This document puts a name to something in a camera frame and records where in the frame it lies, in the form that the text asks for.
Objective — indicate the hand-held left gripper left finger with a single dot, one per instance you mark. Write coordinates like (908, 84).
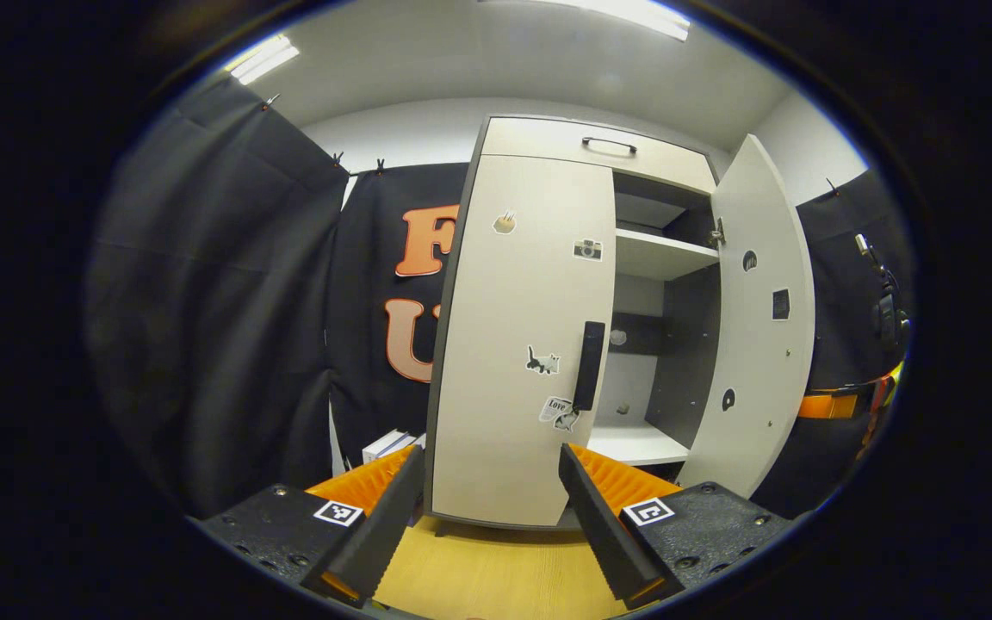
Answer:
(380, 534)

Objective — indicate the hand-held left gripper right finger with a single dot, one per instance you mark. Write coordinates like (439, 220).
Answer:
(604, 534)

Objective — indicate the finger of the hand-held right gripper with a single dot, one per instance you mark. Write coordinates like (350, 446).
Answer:
(827, 406)

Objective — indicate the beige cabinet door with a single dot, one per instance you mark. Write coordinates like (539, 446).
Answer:
(763, 344)
(513, 344)

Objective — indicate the beige double-door shoe cabinet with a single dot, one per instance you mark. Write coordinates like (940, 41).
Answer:
(685, 362)

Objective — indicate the beige cabinet drawer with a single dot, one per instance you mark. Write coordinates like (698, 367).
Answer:
(548, 142)

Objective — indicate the white book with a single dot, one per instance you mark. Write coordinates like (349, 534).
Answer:
(388, 443)

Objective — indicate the black backdrop cloth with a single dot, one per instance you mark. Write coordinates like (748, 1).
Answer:
(220, 301)

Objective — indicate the small ceiling light panel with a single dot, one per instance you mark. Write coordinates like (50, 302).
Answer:
(262, 58)

